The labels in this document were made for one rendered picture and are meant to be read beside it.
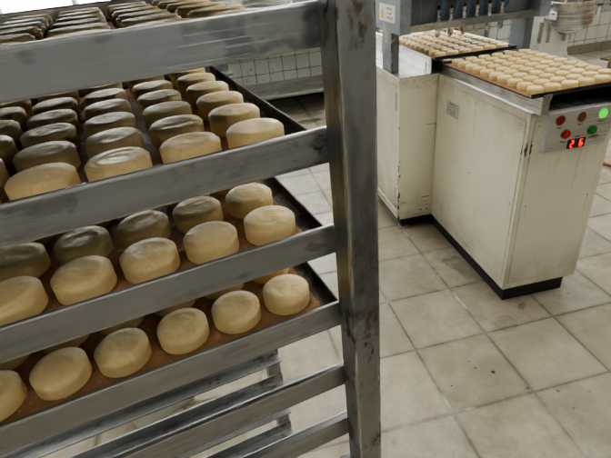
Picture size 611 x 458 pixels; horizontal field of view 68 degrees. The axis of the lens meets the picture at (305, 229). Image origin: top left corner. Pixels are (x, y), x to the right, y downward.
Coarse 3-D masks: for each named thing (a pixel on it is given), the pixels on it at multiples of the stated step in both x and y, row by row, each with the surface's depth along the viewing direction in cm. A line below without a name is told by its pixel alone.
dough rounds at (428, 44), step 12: (408, 36) 251; (420, 36) 247; (432, 36) 248; (444, 36) 241; (456, 36) 238; (468, 36) 235; (480, 36) 231; (420, 48) 221; (432, 48) 217; (444, 48) 215; (456, 48) 213; (468, 48) 209; (480, 48) 208; (492, 48) 209
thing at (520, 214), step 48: (480, 96) 180; (576, 96) 158; (480, 144) 186; (528, 144) 157; (480, 192) 193; (528, 192) 167; (576, 192) 172; (480, 240) 200; (528, 240) 179; (576, 240) 185; (528, 288) 197
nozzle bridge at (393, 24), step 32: (384, 0) 208; (416, 0) 200; (448, 0) 203; (480, 0) 206; (512, 0) 209; (544, 0) 203; (384, 32) 215; (416, 32) 202; (512, 32) 229; (384, 64) 223
